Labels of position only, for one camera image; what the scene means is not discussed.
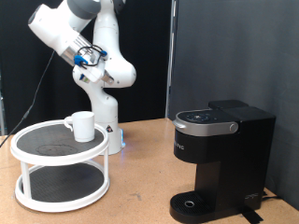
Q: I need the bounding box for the grey metal frame post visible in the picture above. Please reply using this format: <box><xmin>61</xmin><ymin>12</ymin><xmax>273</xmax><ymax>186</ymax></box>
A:
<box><xmin>0</xmin><ymin>69</ymin><xmax>6</xmax><ymax>136</ymax></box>

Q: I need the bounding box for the black power cord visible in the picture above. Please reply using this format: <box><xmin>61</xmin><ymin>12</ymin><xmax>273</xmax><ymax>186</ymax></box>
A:
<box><xmin>261</xmin><ymin>189</ymin><xmax>281</xmax><ymax>203</ymax></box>

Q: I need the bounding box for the black tape strip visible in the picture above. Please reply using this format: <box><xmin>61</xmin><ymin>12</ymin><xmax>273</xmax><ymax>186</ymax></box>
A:
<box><xmin>238</xmin><ymin>207</ymin><xmax>264</xmax><ymax>224</ymax></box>

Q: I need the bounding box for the white two-tier turntable stand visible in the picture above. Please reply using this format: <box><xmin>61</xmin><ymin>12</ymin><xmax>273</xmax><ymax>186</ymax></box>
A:
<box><xmin>9</xmin><ymin>119</ymin><xmax>110</xmax><ymax>214</ymax></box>

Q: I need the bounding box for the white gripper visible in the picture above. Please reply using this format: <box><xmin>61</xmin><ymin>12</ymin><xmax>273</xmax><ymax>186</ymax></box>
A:
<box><xmin>73</xmin><ymin>57</ymin><xmax>115</xmax><ymax>86</ymax></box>

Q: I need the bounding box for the white ceramic mug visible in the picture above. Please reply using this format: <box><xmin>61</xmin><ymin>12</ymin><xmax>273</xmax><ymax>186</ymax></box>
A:
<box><xmin>64</xmin><ymin>110</ymin><xmax>96</xmax><ymax>143</ymax></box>

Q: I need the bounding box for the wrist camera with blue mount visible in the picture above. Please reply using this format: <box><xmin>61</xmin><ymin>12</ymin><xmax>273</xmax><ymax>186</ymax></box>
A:
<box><xmin>73</xmin><ymin>54</ymin><xmax>92</xmax><ymax>85</ymax></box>

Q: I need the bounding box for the grey metal pole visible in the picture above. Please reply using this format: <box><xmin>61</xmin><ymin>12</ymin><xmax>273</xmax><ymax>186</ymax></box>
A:
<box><xmin>164</xmin><ymin>0</ymin><xmax>179</xmax><ymax>119</ymax></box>

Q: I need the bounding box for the black Keurig coffee machine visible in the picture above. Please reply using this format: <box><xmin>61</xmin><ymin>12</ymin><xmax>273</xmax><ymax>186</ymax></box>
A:
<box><xmin>169</xmin><ymin>99</ymin><xmax>277</xmax><ymax>224</ymax></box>

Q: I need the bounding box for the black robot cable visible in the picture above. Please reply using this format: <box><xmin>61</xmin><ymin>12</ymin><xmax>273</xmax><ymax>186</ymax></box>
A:
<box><xmin>0</xmin><ymin>45</ymin><xmax>107</xmax><ymax>147</ymax></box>

